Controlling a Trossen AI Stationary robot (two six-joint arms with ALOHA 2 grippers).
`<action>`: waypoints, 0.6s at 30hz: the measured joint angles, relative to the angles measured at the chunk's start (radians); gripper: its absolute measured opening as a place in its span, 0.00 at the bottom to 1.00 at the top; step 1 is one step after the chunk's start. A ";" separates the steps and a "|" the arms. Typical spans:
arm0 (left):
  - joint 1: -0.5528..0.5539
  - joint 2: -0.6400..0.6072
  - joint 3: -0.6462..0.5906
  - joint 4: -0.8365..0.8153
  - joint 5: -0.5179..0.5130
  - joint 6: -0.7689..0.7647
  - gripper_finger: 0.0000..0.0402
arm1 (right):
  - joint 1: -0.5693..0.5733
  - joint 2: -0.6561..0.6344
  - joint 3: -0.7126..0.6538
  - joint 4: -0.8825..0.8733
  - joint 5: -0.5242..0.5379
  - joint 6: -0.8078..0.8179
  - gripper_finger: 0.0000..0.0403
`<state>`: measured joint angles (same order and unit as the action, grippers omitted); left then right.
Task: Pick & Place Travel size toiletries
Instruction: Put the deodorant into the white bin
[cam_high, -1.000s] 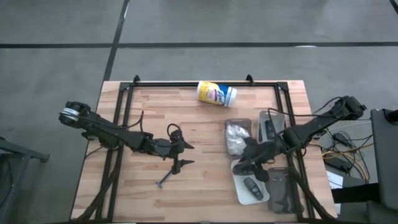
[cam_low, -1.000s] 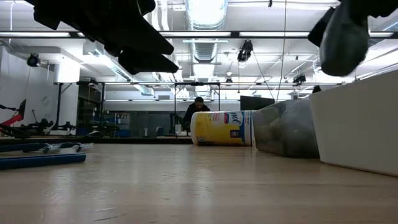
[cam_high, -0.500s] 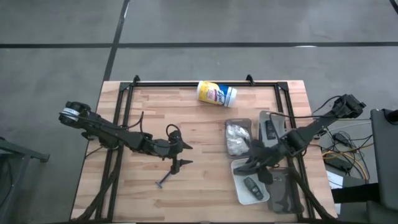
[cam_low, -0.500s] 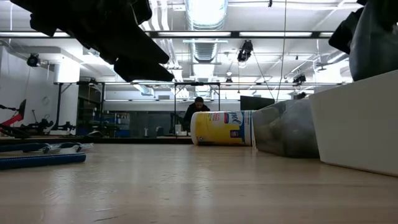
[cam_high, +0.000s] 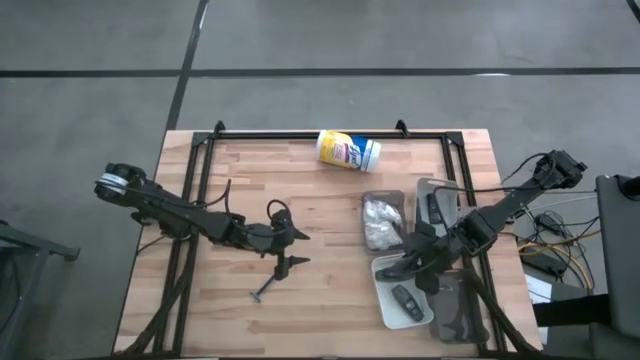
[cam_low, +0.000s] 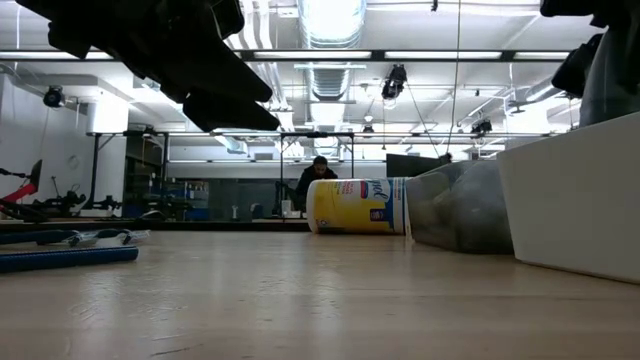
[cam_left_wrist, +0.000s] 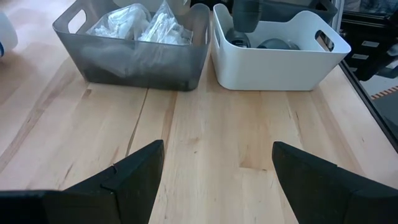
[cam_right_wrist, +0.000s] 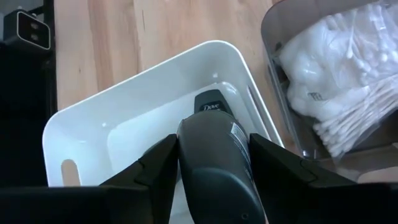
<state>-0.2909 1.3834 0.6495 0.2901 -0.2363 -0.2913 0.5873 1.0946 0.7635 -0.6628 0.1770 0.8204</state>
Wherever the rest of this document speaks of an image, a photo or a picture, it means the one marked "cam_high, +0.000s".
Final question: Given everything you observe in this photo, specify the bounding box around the grey metal stand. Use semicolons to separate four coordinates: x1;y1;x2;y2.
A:
0;218;82;360

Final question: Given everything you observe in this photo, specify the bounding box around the black left camera cable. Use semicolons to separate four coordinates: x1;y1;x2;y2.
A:
265;198;294;227

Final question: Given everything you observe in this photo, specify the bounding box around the black aluminium table frame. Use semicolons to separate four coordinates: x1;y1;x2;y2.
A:
113;119;544;360

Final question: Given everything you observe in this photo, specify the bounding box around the orange cable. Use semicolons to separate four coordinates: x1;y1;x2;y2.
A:
517;228;595;292

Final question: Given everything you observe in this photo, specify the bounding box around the yellow white wipes canister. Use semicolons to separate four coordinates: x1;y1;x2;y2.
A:
315;129;383;174

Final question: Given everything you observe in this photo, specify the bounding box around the white plastic bin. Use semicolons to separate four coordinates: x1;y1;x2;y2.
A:
370;252;437;332

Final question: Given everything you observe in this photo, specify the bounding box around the dark grey trimmer with label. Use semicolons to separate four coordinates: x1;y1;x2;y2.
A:
390;283;426;323

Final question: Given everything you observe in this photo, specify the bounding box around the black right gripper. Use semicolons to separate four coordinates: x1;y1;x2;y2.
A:
374;224;467;294

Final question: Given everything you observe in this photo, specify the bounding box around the black power brick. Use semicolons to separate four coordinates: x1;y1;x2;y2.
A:
522;251;569;279

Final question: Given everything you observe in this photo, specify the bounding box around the white cotton ball bag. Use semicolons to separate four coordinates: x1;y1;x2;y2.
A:
363;198;404;226

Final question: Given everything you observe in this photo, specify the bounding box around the white paper sheet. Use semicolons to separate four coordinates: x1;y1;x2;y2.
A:
524;273;554;306

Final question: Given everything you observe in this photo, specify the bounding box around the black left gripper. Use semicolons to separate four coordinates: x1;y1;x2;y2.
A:
244;224;312;282

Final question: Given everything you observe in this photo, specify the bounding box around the clear cotton swab bag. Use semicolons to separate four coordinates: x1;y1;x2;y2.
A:
366;222;404;252

